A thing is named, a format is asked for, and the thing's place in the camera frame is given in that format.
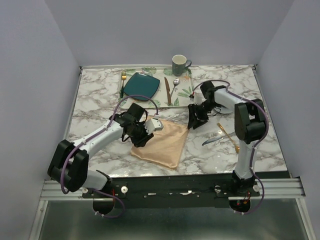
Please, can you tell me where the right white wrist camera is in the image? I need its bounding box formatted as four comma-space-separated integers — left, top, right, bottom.
190, 92, 203, 106

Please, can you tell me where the grey green mug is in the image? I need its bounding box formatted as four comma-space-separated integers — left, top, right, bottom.
171, 54, 192, 77

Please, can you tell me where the aluminium frame rail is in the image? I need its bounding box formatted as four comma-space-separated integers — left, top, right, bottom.
40, 178, 306, 201

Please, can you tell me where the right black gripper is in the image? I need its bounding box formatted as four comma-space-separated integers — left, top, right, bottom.
186, 101, 219, 130

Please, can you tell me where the silver table knife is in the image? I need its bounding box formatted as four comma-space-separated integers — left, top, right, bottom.
202, 137, 222, 146

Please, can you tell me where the purple cable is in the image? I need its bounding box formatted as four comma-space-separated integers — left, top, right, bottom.
191, 79, 266, 216
61, 94, 161, 218

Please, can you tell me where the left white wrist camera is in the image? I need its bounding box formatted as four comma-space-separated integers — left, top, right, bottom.
144, 118, 164, 135

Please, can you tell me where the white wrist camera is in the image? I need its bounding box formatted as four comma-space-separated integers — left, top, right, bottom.
144, 118, 164, 135
190, 92, 203, 106

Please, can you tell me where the teal square plate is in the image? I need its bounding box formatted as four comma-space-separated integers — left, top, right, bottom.
123, 72, 160, 101

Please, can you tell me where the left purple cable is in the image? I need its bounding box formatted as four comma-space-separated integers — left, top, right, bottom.
61, 94, 161, 218

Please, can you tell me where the leaf pattern serving tray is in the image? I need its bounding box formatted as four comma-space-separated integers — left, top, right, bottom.
119, 66, 194, 109

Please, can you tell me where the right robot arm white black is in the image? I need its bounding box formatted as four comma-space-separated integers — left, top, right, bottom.
187, 80, 269, 196

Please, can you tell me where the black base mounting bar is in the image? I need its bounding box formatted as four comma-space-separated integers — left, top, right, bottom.
82, 174, 266, 210

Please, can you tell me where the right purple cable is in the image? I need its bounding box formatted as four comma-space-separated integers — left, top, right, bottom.
191, 79, 266, 216

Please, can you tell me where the gold spoon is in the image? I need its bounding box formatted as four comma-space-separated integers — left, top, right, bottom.
217, 122, 240, 154

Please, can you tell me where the orange cloth napkin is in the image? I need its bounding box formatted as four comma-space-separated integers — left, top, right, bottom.
130, 119, 189, 169

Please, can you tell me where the brown handled knife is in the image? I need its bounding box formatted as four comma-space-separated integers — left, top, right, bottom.
164, 77, 172, 106

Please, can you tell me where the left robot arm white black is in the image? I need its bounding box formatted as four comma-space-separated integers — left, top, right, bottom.
47, 103, 163, 198

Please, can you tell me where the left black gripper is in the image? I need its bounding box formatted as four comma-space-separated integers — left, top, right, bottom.
130, 121, 155, 149

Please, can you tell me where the gold fork green handle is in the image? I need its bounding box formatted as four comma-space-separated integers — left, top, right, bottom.
120, 70, 127, 99

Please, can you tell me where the silver spoon on tray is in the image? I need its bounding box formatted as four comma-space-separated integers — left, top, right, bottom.
170, 78, 180, 97

